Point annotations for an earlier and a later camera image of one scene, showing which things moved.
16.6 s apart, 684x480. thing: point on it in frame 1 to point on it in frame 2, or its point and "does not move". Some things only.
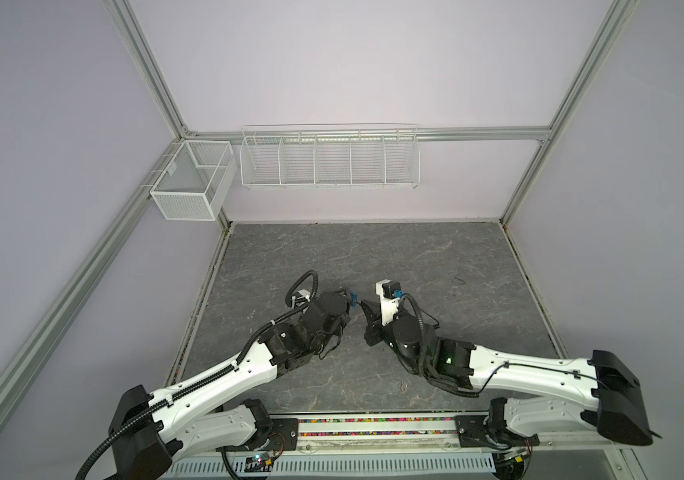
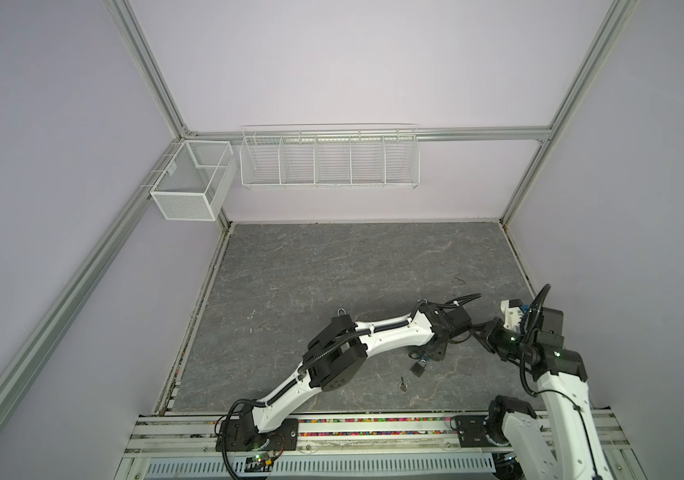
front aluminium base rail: x=415 y=432 does not move
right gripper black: x=376 y=328 to x=492 y=328
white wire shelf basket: x=331 y=155 does not move
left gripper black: x=346 y=313 to x=440 y=355
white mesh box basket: x=195 y=182 does not move
